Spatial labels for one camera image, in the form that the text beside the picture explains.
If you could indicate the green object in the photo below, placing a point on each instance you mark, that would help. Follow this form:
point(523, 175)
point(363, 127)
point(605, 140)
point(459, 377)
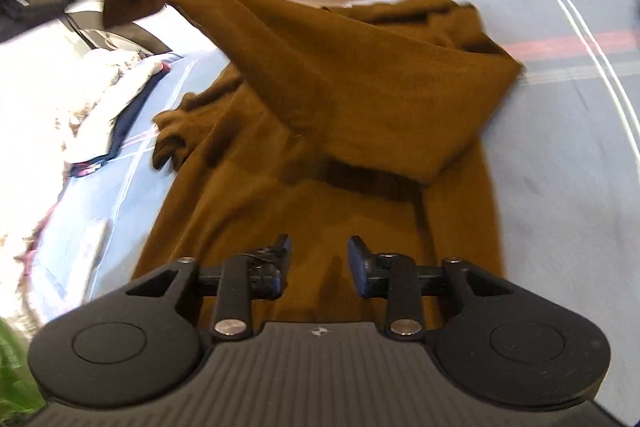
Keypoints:
point(15, 367)

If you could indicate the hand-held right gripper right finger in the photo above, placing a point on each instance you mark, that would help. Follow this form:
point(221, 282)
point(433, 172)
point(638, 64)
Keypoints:
point(356, 259)

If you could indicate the brown knit sweater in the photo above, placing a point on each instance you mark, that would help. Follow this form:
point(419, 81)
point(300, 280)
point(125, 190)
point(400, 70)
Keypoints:
point(325, 82)

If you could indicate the white garment with navy trim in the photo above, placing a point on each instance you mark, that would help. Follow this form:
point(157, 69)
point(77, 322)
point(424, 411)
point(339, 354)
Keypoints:
point(115, 107)

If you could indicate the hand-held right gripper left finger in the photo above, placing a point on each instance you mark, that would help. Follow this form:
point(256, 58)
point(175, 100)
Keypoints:
point(285, 257)

